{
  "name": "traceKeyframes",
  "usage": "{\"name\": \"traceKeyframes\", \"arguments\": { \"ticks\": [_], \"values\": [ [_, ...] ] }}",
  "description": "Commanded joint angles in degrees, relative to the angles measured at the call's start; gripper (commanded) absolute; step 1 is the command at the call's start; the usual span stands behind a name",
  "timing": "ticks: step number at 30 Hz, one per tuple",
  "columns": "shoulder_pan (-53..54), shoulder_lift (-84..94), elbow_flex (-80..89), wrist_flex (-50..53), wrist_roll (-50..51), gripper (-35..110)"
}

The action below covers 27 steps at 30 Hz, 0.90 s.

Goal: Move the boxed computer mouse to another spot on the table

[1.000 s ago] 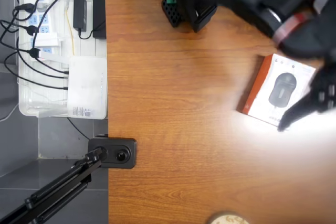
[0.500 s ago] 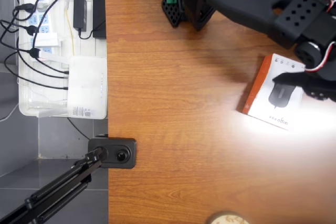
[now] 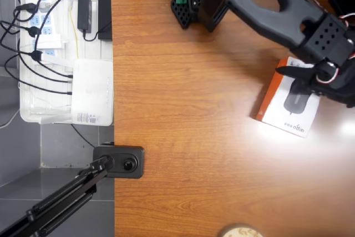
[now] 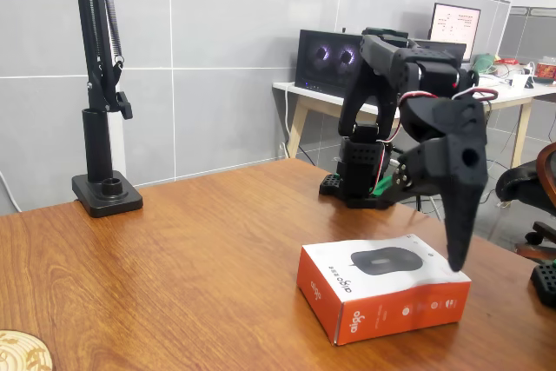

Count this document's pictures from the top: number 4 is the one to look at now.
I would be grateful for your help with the computer monitor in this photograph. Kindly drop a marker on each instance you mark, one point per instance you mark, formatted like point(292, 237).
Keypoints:
point(456, 19)

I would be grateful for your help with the white desk wooden legs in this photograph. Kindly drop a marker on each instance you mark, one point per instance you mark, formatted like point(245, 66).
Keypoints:
point(512, 97)

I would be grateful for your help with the round wooden coaster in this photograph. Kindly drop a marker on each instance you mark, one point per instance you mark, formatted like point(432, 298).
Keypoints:
point(21, 353)

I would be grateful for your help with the black computer case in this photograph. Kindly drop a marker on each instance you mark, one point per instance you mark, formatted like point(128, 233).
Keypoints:
point(317, 67)

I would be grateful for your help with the green bag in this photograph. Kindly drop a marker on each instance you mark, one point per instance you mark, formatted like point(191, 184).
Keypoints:
point(483, 64)

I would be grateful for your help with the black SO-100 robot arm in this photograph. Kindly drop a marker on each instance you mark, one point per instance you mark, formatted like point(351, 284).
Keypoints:
point(378, 62)

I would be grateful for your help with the black stand clamp base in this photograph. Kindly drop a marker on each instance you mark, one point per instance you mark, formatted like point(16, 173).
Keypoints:
point(97, 145)

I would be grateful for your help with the orange white mouse box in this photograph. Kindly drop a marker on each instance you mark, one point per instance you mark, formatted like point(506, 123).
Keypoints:
point(391, 284)

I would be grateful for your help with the green table clamp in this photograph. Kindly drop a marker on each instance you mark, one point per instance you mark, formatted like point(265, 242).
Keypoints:
point(382, 186)

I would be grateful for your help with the black perforated arm base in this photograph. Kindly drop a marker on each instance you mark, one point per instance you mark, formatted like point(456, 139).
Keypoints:
point(545, 280)

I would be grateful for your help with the red tin box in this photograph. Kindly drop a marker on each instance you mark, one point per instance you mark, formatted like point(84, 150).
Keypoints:
point(546, 72)

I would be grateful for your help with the black office chair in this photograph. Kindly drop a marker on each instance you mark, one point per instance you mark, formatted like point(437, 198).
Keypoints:
point(521, 184)

